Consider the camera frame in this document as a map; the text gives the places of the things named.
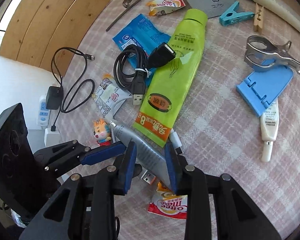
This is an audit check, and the silver cream tube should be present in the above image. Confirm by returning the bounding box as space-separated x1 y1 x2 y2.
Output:
109 120 171 189

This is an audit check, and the green hand cream tube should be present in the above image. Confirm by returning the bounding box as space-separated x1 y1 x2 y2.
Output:
133 9 207 147

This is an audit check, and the small white cream tube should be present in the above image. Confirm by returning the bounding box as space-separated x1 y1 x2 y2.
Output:
260 99 279 163

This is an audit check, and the black usb cable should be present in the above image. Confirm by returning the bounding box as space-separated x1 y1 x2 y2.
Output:
113 42 176 106

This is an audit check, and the silver metal clamp clip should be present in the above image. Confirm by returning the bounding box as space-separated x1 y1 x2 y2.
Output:
244 35 300 75

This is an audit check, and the white charger block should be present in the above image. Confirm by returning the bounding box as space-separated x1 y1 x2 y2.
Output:
44 127 61 147

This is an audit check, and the red coffee mate sachet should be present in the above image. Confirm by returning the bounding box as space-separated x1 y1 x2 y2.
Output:
147 182 187 219

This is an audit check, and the white power strip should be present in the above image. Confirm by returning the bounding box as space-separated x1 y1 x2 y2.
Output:
37 94 50 129

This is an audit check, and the tiger cartoon figurine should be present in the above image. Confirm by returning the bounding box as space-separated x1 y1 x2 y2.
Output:
93 119 112 146

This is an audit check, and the black power adapter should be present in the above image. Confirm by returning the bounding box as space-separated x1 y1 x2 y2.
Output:
46 86 63 110

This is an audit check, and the white coffee creamer sachet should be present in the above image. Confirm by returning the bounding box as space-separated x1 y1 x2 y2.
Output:
92 74 132 117

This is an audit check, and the pink plaid table cloth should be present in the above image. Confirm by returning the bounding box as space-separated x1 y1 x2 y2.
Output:
56 0 300 239

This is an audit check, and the blue folding phone stand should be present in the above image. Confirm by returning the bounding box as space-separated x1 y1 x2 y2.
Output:
236 66 294 117

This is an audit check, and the wooden board backdrop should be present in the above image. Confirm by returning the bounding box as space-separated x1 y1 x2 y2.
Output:
0 0 111 74

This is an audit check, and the blue wet wipe packet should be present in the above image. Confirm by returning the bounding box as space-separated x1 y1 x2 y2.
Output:
113 14 175 85

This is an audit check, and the teal plastic clothespin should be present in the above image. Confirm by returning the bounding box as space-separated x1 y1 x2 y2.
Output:
219 1 255 27

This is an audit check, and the grey flat stick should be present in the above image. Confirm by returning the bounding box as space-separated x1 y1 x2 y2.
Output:
106 0 142 32

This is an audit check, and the orange coffee mate sachet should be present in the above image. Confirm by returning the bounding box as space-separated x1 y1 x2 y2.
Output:
146 0 186 17

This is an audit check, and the grey foil sachet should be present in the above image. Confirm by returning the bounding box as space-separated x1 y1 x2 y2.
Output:
187 0 237 18

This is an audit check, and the wooden clothespin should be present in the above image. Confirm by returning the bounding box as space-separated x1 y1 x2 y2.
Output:
253 3 264 34

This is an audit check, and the white usb cable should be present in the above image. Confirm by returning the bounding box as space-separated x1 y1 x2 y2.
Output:
168 127 184 155

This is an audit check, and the black charger cable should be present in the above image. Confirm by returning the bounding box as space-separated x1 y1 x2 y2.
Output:
50 47 96 132

